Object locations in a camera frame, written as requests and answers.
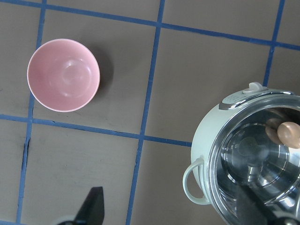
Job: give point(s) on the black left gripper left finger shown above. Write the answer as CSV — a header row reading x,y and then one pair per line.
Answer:
x,y
92,209

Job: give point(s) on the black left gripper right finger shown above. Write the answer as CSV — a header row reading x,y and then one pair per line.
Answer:
x,y
251,210

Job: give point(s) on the brown egg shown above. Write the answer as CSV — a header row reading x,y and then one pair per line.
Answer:
x,y
289,134

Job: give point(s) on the white electric cooking pot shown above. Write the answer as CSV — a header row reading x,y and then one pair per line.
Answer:
x,y
236,144

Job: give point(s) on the pink bowl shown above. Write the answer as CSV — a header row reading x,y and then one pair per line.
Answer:
x,y
63,75

